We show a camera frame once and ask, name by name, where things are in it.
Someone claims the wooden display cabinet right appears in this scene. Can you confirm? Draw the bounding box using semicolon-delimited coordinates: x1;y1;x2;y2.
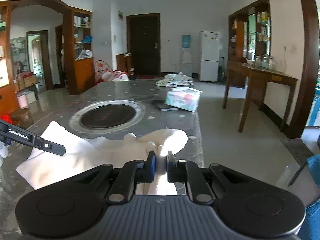
228;0;272;88

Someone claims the cream white garment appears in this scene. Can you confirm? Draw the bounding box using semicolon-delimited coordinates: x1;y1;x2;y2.
16;121;188;196

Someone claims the gloved left hand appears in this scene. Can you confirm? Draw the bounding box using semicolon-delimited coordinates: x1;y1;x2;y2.
0;142;9;167

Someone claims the wooden shelf cabinet left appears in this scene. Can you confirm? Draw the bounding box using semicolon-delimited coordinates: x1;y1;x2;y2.
62;7;95;95

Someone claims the round black induction cooktop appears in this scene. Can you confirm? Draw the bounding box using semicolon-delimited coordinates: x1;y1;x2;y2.
80;104;136;129

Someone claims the water dispenser with blue bottle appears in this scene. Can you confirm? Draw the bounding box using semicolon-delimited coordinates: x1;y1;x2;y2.
181;34;193;76

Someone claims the tissue box pack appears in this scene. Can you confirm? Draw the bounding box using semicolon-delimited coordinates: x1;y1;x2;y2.
165;87;203;112

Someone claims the door mat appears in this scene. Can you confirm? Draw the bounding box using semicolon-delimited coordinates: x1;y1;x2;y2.
281;139;313;167

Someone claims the dark wooden entrance door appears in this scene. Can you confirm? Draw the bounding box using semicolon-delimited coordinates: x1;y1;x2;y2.
126;13;161;76

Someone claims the wooden console table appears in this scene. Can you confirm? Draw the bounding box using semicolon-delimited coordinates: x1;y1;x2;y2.
222;61;297;133

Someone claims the polka dot play tent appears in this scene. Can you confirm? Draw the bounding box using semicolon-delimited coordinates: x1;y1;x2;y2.
94;60;129;85

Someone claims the white refrigerator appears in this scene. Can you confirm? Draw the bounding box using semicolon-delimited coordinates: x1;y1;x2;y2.
199;31;220;82

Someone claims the crumpled patterned cloth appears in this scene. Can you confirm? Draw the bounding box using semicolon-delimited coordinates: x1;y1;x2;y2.
155;72;194;88

